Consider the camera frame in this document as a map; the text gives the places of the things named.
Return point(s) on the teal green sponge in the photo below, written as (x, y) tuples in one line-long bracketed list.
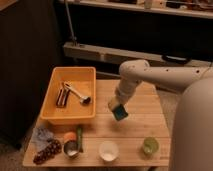
[(119, 112)]

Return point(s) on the dark brown utensil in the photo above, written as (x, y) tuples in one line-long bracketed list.
[(62, 97)]

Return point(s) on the grey blue cloth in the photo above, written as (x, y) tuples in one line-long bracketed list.
[(40, 137)]

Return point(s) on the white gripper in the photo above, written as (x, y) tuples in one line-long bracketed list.
[(124, 91)]

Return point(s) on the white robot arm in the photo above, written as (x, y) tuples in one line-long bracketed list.
[(192, 136)]

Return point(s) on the toy carrot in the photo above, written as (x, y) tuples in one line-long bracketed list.
[(75, 136)]

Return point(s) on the metal vertical pole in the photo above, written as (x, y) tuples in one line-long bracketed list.
[(72, 35)]

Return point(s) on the green plastic cup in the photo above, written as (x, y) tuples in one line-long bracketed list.
[(150, 146)]

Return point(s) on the white small bowl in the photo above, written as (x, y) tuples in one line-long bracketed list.
[(108, 151)]

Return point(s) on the purple toy grapes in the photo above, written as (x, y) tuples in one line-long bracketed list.
[(49, 152)]

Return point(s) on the orange plastic tray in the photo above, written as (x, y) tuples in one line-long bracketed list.
[(82, 79)]

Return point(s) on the grey shelf beam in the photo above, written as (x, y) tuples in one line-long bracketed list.
[(111, 55)]

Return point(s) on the metal garlic press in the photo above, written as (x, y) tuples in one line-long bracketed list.
[(84, 100)]

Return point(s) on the small metal cup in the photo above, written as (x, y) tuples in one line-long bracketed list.
[(71, 149)]

